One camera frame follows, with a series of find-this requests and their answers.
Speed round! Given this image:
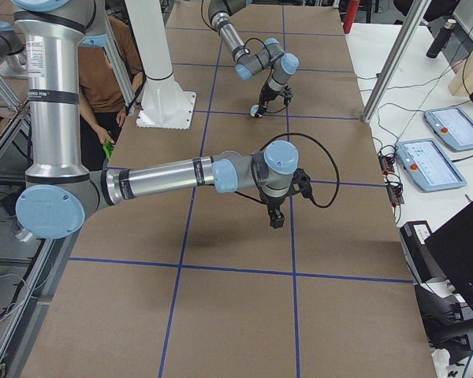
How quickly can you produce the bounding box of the near blue teach pendant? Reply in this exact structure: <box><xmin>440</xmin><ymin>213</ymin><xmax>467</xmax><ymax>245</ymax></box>
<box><xmin>396</xmin><ymin>139</ymin><xmax>467</xmax><ymax>192</ymax></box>

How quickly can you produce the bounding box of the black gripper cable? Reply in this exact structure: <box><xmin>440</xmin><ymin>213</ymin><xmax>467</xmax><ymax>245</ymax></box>
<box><xmin>232</xmin><ymin>133</ymin><xmax>341</xmax><ymax>209</ymax></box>

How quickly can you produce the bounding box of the person in brown shirt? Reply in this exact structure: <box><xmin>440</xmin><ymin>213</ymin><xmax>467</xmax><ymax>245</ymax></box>
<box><xmin>78</xmin><ymin>17</ymin><xmax>143</xmax><ymax>171</ymax></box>

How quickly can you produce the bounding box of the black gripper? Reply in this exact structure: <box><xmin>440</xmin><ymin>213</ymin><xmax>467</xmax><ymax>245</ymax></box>
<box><xmin>258</xmin><ymin>82</ymin><xmax>292</xmax><ymax>116</ymax></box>
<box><xmin>259</xmin><ymin>168</ymin><xmax>312</xmax><ymax>228</ymax></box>

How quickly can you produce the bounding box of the white camera stand pole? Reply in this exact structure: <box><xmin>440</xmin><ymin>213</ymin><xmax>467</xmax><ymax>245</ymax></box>
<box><xmin>125</xmin><ymin>0</ymin><xmax>173</xmax><ymax>101</ymax></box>

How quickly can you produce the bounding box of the aluminium frame post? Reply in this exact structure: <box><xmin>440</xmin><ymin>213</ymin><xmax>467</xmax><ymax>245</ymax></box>
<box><xmin>362</xmin><ymin>0</ymin><xmax>431</xmax><ymax>124</ymax></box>

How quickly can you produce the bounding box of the black box with label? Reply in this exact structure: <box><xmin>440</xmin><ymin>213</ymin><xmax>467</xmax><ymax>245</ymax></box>
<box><xmin>399</xmin><ymin>220</ymin><xmax>446</xmax><ymax>284</ymax></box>

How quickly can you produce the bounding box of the red cylinder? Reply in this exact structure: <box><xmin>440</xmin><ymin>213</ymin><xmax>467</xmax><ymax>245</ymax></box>
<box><xmin>342</xmin><ymin>0</ymin><xmax>360</xmax><ymax>35</ymax></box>

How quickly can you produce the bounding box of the green object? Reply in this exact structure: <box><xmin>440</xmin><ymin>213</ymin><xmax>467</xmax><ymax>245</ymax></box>
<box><xmin>102</xmin><ymin>139</ymin><xmax>115</xmax><ymax>159</ymax></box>

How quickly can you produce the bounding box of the blue teach pendant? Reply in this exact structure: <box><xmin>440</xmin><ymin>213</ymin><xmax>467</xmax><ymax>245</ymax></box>
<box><xmin>423</xmin><ymin>106</ymin><xmax>473</xmax><ymax>151</ymax></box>
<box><xmin>396</xmin><ymin>139</ymin><xmax>467</xmax><ymax>192</ymax></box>

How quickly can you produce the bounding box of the black bottle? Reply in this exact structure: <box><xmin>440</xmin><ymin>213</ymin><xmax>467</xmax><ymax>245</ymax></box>
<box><xmin>426</xmin><ymin>18</ymin><xmax>457</xmax><ymax>58</ymax></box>

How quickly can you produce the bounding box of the brown paper table mat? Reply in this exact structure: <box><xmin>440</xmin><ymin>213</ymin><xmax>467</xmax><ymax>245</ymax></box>
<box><xmin>22</xmin><ymin>2</ymin><xmax>436</xmax><ymax>377</ymax></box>

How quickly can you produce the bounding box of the far blue teach pendant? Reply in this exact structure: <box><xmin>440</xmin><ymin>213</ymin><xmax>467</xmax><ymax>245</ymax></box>
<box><xmin>423</xmin><ymin>106</ymin><xmax>473</xmax><ymax>151</ymax></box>

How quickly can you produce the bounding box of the black laptop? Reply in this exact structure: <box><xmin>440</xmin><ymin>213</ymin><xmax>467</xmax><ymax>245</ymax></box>
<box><xmin>425</xmin><ymin>201</ymin><xmax>473</xmax><ymax>309</ymax></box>

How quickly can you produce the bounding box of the white camera stand base plate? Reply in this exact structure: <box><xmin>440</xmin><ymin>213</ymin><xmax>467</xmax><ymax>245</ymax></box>
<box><xmin>136</xmin><ymin>89</ymin><xmax>196</xmax><ymax>130</ymax></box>

